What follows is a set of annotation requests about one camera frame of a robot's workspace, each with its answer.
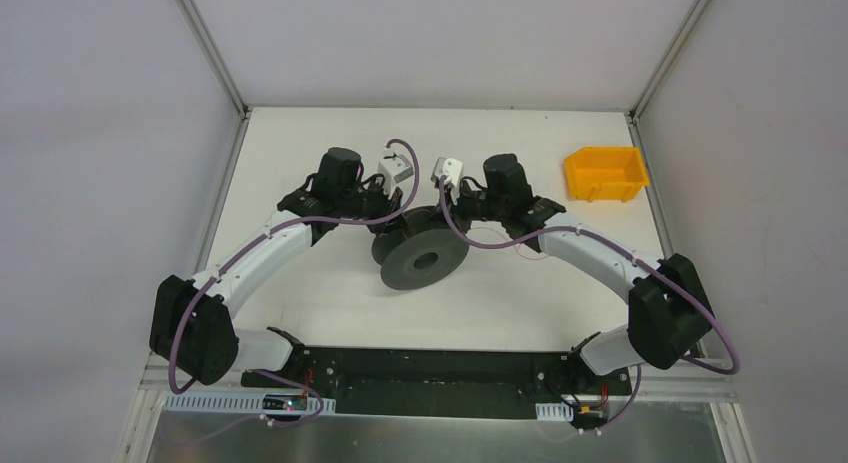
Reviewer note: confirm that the black cable spool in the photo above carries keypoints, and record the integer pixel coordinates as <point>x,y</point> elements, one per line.
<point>422,252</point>

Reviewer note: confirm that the right white cable duct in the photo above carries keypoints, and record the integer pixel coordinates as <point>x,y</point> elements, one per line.
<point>554,412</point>

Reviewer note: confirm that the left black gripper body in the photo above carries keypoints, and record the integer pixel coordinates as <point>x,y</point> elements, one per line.
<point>392,212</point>

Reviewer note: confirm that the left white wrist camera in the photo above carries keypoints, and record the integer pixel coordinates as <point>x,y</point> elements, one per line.
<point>395,169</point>

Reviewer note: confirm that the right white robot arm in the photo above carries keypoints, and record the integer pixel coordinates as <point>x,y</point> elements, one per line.
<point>668,312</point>

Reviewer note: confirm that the left white cable duct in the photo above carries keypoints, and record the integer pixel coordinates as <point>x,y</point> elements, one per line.
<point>275,403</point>

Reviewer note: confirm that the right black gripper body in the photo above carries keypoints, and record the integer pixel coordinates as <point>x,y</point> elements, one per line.
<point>457,204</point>

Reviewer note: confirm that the white cable duct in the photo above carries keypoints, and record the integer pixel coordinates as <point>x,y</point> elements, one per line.
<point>554,412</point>
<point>275,403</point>

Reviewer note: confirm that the aluminium frame rail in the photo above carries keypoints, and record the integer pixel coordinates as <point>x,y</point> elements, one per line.
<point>682,383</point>

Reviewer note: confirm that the orange plastic bin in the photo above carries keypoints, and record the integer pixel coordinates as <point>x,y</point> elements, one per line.
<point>605,173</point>

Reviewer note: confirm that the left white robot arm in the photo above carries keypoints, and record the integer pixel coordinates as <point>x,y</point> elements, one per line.
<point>193,324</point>

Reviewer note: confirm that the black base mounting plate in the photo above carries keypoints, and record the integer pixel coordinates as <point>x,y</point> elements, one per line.
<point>461,384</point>

